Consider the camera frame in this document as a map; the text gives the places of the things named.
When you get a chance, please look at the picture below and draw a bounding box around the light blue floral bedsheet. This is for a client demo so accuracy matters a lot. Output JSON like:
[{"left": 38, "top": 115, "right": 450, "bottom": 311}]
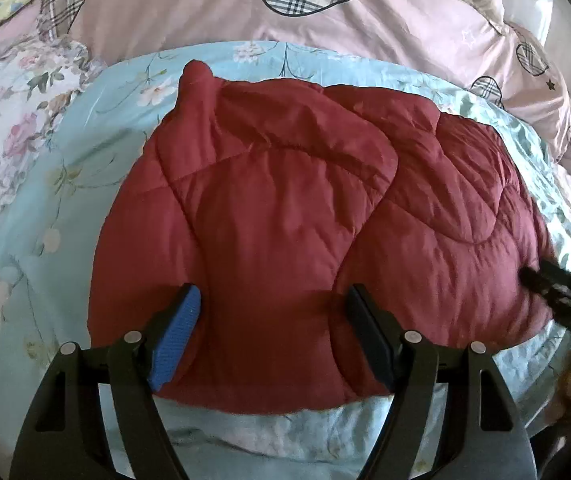
[{"left": 0, "top": 40, "right": 571, "bottom": 480}]

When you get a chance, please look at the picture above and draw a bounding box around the pink duvet with plaid hearts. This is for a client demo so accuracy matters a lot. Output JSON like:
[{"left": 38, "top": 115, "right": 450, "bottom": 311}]
[{"left": 40, "top": 0, "right": 571, "bottom": 203}]

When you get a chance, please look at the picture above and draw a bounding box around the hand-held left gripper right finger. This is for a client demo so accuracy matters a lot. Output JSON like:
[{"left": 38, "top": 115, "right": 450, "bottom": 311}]
[{"left": 346, "top": 283, "right": 537, "bottom": 480}]

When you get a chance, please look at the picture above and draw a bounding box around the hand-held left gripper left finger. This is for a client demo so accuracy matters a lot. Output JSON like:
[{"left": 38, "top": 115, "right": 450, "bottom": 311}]
[{"left": 9, "top": 283, "right": 202, "bottom": 480}]

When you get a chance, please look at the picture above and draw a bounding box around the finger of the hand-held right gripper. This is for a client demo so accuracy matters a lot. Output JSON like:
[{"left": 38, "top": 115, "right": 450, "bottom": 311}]
[{"left": 519, "top": 258, "right": 571, "bottom": 311}]

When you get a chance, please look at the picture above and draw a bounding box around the red quilted jacket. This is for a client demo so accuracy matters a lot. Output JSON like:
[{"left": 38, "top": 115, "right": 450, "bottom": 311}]
[{"left": 88, "top": 59, "right": 559, "bottom": 417}]

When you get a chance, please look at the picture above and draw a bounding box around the white floral pillow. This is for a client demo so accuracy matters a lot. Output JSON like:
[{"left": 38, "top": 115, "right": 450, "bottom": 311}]
[{"left": 0, "top": 35, "right": 101, "bottom": 236}]

